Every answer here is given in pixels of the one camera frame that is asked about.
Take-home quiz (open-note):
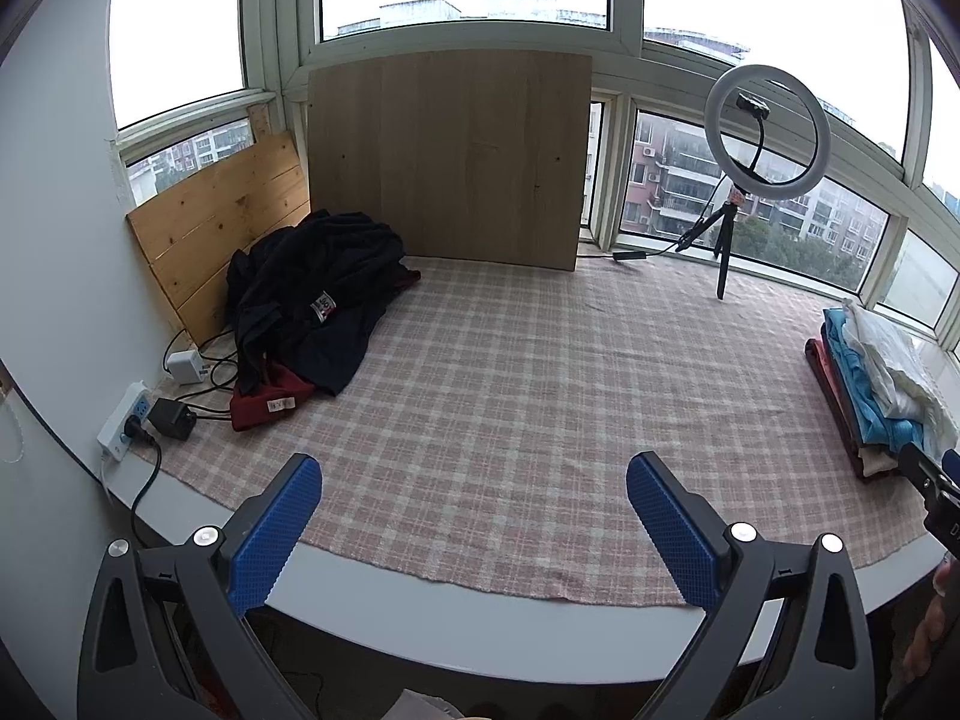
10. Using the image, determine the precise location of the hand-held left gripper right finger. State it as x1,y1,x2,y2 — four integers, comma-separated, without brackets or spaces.
626,452,877,720

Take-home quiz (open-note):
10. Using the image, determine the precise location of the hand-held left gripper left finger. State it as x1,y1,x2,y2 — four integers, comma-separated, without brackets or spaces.
77,453,323,720

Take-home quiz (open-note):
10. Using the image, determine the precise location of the navy blue garment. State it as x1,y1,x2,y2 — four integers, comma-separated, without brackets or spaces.
227,210,421,396

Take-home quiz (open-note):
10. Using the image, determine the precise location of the person's right hand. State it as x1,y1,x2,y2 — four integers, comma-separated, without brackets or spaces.
904,561,958,683

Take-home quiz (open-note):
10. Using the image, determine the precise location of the dark red garment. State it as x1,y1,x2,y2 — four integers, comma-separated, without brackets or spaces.
229,360,317,432

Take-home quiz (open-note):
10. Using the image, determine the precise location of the pink folded garment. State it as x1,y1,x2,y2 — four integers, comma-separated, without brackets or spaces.
817,324,863,436

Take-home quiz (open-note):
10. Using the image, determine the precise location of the brown folded garment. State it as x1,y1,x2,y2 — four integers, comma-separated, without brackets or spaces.
805,337,901,481

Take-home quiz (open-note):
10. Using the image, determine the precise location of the black power adapter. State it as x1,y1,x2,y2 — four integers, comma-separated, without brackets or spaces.
148,399,197,442

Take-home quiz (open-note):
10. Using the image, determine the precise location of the white charger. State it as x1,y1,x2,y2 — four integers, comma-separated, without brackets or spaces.
166,349,207,386

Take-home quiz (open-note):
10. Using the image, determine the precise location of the white power strip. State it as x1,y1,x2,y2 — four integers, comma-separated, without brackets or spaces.
96,382,151,462

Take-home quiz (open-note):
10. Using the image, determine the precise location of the pink plaid table cloth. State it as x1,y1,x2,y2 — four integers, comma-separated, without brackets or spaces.
154,251,950,608

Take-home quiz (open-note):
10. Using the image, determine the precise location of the black tripod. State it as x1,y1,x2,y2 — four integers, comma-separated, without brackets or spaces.
675,199,740,301

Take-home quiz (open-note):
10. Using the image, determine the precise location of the pine plank board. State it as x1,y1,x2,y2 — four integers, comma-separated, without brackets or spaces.
126,130,312,346

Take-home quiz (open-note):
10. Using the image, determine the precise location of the black phone clamp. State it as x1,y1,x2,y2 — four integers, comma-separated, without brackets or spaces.
731,92,773,185

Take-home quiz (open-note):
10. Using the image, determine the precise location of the large light wooden board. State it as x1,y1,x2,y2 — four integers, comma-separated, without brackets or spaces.
307,50,593,272

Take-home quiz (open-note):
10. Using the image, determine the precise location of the black ring light cable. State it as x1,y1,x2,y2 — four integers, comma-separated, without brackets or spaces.
577,176,728,263

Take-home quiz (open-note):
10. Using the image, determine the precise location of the white ring light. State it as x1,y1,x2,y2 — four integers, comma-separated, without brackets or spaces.
703,64,832,203

